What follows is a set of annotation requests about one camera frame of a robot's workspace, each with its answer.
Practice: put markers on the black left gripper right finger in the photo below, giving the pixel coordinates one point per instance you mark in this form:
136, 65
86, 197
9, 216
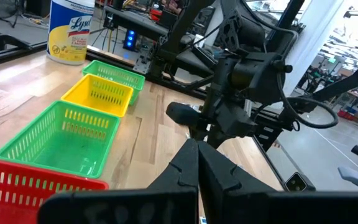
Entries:
259, 208

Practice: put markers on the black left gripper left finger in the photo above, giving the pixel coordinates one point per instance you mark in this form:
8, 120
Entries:
172, 205

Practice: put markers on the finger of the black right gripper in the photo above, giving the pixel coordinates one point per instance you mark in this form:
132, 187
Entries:
217, 140
198, 133

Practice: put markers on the green plastic slotted basket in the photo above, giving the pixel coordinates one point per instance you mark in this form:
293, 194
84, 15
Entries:
138, 90
64, 152

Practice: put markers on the blue-grey chair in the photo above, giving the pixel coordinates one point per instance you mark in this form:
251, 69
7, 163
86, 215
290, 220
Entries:
353, 177

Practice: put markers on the yellow plastic slotted basket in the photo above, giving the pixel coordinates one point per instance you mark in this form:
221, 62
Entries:
89, 101

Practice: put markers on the black electronics box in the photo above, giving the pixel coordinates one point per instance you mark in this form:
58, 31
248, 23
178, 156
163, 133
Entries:
130, 39

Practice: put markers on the Lysol wipes canister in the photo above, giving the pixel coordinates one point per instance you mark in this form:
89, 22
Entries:
70, 37

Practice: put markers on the red plastic slotted basket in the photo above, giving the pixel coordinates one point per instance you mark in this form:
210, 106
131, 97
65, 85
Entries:
11, 211

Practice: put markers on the black floor case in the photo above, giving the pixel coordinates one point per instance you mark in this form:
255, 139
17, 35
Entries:
37, 7

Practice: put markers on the small black silver camera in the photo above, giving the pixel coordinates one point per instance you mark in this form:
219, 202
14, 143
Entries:
297, 183

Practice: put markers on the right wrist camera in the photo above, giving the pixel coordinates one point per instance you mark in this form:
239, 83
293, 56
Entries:
256, 77

